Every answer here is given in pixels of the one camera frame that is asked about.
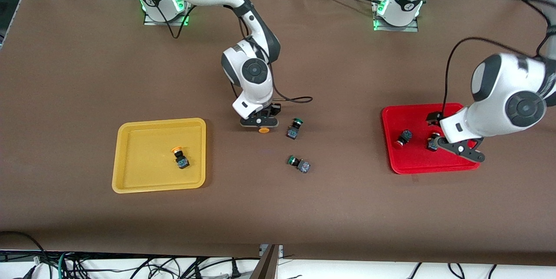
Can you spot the brown table cover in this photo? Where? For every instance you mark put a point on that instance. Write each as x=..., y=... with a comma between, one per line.
x=304, y=209

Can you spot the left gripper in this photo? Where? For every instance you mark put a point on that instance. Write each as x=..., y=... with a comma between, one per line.
x=433, y=117

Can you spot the aluminium frame profile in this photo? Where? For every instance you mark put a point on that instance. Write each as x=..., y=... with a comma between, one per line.
x=268, y=264

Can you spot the green push button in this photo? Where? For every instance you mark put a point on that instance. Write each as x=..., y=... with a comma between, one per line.
x=294, y=130
x=300, y=164

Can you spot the yellow plastic tray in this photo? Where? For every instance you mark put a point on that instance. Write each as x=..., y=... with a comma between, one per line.
x=143, y=161

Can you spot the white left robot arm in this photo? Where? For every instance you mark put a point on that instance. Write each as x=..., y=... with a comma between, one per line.
x=512, y=92

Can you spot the black power plug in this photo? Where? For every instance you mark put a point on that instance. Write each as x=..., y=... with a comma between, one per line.
x=236, y=270

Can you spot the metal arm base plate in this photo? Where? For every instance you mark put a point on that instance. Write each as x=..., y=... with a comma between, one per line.
x=184, y=16
x=378, y=24

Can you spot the red plastic tray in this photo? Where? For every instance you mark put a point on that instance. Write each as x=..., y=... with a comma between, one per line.
x=408, y=161

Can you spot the red push button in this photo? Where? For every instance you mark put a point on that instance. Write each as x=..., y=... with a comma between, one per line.
x=432, y=144
x=404, y=137

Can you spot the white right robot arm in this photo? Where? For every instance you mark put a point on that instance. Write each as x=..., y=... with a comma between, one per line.
x=254, y=72

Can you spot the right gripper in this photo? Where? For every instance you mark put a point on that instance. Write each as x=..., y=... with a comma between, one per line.
x=275, y=108

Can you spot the yellow push button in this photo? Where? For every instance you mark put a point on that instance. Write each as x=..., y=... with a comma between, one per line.
x=181, y=159
x=263, y=131

